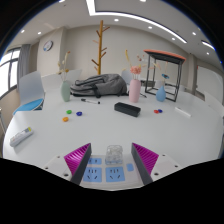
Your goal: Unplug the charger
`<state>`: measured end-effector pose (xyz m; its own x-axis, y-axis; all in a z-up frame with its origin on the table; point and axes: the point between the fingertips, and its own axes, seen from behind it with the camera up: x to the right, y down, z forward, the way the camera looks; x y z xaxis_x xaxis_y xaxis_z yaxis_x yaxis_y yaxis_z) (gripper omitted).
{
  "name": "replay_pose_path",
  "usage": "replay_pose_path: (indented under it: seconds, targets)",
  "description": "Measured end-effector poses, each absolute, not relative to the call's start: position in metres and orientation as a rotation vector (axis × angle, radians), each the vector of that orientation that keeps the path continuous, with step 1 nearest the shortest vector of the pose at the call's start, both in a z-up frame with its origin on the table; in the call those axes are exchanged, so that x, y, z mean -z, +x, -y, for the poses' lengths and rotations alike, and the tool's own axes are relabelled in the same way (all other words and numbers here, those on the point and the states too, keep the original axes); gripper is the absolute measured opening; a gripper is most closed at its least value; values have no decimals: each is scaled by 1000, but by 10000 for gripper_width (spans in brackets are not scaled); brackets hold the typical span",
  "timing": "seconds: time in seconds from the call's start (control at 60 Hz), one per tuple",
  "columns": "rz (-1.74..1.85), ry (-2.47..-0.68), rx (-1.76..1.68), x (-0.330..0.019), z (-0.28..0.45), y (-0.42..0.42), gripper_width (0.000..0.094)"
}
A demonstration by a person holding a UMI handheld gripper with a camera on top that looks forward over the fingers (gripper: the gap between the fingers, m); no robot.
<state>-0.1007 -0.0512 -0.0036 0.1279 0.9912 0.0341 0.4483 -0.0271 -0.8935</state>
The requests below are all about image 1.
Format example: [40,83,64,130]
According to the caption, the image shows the ceiling spotlights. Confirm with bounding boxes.
[19,0,216,51]

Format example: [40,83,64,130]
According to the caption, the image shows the grey backpack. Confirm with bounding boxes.
[69,73,129,99]

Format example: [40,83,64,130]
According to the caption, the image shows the black rectangular box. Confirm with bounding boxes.
[114,101,142,118]

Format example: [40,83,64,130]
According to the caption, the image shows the ceiling light strip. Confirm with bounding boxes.
[85,0,188,44]

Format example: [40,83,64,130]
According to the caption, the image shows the pink vase with dried flowers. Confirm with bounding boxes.
[124,49,148,104]

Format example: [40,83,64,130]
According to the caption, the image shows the blue vase with dried flowers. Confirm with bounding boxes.
[153,61,171,103]

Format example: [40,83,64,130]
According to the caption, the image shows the wooden coat rack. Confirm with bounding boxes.
[91,19,111,76]

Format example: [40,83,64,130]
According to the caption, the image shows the grey curtain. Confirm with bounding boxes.
[17,43,32,81]

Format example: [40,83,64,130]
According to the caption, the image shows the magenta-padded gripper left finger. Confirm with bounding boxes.
[43,143,92,186]

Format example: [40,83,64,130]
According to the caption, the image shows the green vase with dried flowers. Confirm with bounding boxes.
[55,50,72,103]

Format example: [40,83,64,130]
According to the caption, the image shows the window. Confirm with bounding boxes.
[0,48,21,99]

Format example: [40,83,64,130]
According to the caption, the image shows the white remote control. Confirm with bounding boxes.
[9,126,34,148]

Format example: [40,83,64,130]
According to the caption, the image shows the white chair with blue cushion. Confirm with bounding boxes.
[12,70,46,116]

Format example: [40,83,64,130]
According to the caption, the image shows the white whiteboard eraser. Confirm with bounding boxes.
[174,106,193,118]

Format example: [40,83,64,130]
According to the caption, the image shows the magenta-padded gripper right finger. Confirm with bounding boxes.
[130,142,183,186]

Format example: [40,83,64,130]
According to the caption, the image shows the wall whiteboard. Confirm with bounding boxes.
[196,65,224,98]

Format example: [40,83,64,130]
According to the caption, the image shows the black-framed orange-topped side table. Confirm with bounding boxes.
[143,49,187,103]

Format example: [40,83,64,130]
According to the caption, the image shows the round wall clock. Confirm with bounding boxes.
[42,40,54,52]

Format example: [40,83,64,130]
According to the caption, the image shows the black marker pen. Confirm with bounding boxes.
[80,97,101,105]

